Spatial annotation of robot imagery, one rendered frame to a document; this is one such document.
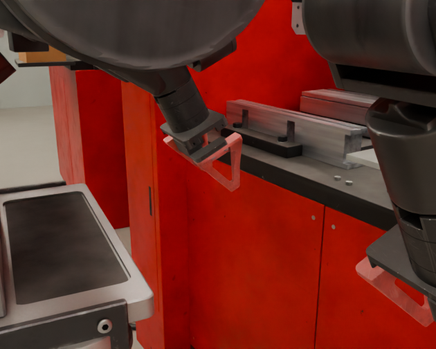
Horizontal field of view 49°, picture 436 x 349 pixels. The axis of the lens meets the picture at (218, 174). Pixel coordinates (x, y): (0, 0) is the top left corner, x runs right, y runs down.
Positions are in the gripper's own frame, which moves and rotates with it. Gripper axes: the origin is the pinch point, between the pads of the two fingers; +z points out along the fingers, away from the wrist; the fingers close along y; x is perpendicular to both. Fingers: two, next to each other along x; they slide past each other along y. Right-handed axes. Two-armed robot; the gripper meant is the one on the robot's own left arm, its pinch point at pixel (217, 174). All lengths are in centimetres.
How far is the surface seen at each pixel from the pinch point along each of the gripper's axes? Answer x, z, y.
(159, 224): 6, 43, 76
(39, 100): 14, 95, 689
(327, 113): -55, 35, 60
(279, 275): -10, 50, 31
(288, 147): -29, 25, 39
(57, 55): -6, -1, 209
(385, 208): -26.4, 27.3, 3.0
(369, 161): -21.4, 10.6, -4.7
